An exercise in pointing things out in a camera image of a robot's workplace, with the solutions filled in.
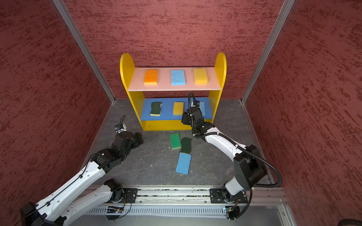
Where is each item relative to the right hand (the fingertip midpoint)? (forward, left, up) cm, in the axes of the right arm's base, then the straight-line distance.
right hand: (186, 118), depth 86 cm
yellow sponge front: (+9, +5, -1) cm, 10 cm away
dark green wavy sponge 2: (-11, +1, -18) cm, 21 cm away
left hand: (-13, +29, -2) cm, 32 cm away
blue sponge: (-22, +2, -17) cm, 28 cm away
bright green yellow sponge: (-7, +8, -17) cm, 20 cm away
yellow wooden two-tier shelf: (+37, +20, -15) cm, 45 cm away
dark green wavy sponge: (+11, +21, -3) cm, 24 cm away
